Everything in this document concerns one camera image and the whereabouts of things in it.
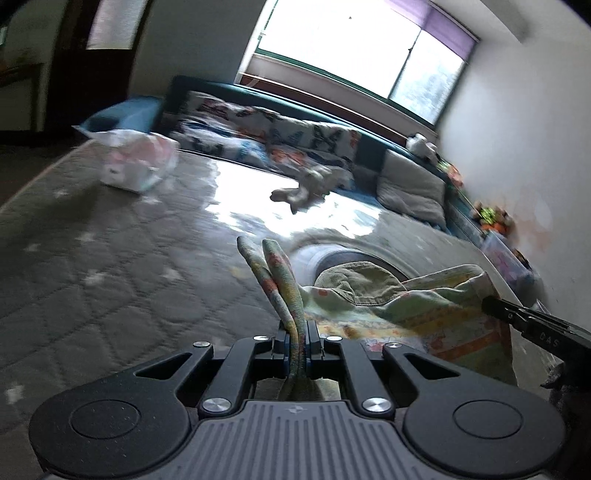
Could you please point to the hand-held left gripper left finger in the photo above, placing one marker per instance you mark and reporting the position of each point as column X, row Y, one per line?
column 282, row 346

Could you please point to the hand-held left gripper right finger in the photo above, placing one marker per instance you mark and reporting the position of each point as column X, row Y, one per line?
column 312, row 346

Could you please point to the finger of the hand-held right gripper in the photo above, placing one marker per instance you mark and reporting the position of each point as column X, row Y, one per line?
column 531, row 326

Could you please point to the floral patterned jacket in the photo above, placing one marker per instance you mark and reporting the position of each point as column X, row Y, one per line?
column 415, row 314

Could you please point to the clear plastic storage box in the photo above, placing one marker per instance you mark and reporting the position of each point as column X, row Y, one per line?
column 505, row 258

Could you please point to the orange green toy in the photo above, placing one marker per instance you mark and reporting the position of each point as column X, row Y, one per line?
column 491, row 217

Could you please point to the white plush toy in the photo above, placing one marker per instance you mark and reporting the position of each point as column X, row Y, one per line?
column 304, row 189

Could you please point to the colourful plush toy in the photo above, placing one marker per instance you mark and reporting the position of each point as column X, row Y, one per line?
column 452, row 173

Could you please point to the grey cushion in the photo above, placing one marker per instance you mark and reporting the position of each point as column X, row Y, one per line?
column 411, row 189

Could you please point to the butterfly print cushion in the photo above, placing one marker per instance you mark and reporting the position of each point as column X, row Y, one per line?
column 318, row 143
column 221, row 117

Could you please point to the panda plush toy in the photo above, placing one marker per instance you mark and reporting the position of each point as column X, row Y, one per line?
column 420, row 144

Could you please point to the white pink tissue pack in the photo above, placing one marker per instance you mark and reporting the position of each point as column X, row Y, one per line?
column 134, row 170

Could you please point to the teal sofa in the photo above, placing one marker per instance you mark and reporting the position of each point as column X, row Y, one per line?
column 207, row 87

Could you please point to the green framed window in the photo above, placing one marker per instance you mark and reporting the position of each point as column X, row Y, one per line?
column 332, row 41

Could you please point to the purple window blind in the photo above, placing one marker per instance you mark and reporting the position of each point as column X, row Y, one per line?
column 443, row 27

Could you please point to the dark wooden door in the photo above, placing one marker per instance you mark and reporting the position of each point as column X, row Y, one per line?
column 92, row 83

